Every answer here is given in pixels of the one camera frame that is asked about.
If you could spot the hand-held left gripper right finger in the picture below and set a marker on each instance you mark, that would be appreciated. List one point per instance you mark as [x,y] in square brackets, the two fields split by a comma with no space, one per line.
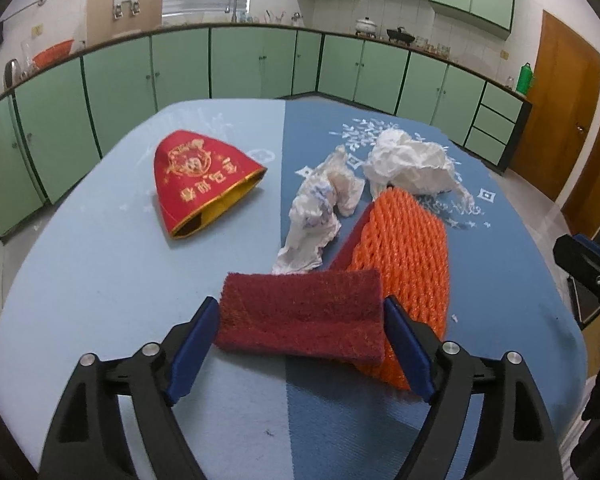
[410,350]

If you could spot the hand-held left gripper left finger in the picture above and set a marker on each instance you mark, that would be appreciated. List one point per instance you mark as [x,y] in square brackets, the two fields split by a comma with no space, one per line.
[190,350]

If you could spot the orange foam net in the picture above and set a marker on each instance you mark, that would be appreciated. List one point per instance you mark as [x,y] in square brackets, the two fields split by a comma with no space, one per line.
[405,255]

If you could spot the dark red scouring pad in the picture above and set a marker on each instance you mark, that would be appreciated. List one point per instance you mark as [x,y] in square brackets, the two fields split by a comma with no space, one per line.
[300,315]

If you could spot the printed tissue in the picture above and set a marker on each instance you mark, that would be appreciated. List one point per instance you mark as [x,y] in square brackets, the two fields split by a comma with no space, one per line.
[315,210]

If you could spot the red gold paper bag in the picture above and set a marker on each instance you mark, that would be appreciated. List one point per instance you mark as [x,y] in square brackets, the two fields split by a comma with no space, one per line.
[200,175]

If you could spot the white paper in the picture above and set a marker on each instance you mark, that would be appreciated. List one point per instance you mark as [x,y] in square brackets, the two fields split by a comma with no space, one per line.
[410,160]

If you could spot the plain wooden door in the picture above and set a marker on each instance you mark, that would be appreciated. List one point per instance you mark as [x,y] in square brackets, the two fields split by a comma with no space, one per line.
[595,170]

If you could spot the blue tree-print table mat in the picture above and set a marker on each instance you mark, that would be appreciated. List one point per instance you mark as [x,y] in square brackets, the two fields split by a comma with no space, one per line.
[505,270]

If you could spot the light blue tablecloth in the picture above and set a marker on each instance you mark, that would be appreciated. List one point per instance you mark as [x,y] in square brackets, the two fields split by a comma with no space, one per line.
[105,270]

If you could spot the green thermos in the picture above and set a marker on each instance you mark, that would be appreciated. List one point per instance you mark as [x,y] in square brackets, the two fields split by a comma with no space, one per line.
[525,80]

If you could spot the green base cabinets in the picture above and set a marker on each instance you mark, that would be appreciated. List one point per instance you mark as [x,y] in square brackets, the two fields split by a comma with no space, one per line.
[120,80]

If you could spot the black wok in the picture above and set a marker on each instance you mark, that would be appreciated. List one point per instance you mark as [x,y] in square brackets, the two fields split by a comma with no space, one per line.
[400,36]

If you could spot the white cooking pot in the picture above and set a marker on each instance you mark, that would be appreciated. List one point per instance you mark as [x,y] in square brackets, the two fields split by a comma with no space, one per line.
[366,26]

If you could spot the red plastic basket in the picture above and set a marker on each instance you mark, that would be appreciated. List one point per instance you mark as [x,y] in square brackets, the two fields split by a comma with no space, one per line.
[52,55]

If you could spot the metal kettle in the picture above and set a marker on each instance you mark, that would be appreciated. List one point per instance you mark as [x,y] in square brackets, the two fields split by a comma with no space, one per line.
[12,75]

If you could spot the metal faucet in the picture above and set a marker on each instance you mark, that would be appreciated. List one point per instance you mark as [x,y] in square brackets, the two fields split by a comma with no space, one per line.
[234,10]

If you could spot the metal towel bar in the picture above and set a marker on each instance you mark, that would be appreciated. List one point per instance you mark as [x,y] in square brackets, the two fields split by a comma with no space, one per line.
[25,9]

